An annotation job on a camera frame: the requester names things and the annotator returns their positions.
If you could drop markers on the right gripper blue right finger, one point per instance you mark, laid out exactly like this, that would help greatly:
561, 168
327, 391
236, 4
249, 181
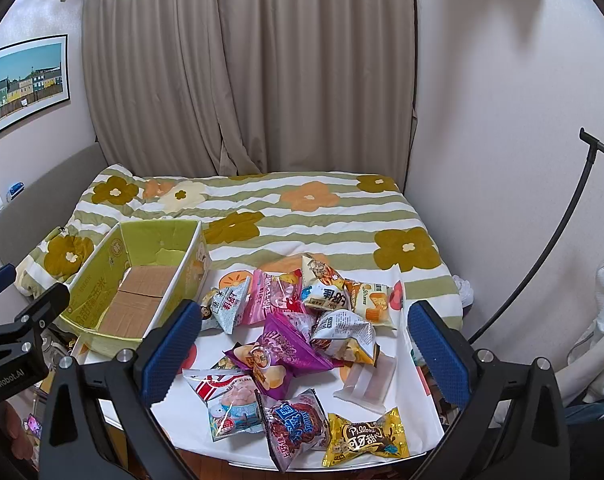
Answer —
446, 352

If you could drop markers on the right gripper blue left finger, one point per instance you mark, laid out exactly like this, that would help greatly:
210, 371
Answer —
162, 352

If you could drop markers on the silver grey snack bag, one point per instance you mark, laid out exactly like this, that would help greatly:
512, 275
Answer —
223, 308

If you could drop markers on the red white blue snack bag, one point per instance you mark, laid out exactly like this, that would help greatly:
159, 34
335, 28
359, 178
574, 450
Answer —
230, 401

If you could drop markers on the clear white wafer pack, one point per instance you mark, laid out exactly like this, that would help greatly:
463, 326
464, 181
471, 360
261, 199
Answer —
367, 385

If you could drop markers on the green cardboard box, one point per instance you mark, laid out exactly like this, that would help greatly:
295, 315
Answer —
134, 280

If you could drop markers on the orange white cake bag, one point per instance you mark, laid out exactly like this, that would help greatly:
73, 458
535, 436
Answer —
370, 301

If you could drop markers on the white yellow Tayto chips bag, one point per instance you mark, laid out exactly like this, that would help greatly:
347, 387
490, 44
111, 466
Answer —
345, 336

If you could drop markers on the purple chips bag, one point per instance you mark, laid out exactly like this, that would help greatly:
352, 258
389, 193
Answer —
279, 354

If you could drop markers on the pink marshmallow bag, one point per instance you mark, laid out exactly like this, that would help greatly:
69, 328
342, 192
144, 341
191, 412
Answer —
270, 293

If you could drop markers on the yellow Pillows snack bag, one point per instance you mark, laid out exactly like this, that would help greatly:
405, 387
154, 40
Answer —
384, 437

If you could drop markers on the white orange cartoon snack bag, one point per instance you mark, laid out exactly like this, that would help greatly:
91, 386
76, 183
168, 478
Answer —
323, 288

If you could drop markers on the dark red blue snack bag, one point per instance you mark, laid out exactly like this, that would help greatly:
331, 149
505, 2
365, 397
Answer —
292, 426

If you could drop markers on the person's left hand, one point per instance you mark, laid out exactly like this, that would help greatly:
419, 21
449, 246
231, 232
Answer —
11, 427

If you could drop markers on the grey headboard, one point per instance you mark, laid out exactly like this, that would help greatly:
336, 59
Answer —
46, 203

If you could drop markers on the blue white object on headboard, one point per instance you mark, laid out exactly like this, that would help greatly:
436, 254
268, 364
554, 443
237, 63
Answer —
14, 191

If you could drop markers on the green striped floral duvet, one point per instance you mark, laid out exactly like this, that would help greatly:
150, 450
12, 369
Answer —
360, 224

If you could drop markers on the framed houses picture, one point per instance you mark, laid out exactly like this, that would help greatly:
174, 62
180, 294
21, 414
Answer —
34, 76

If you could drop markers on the beige curtain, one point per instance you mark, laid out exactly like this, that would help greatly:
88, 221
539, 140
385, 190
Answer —
231, 87

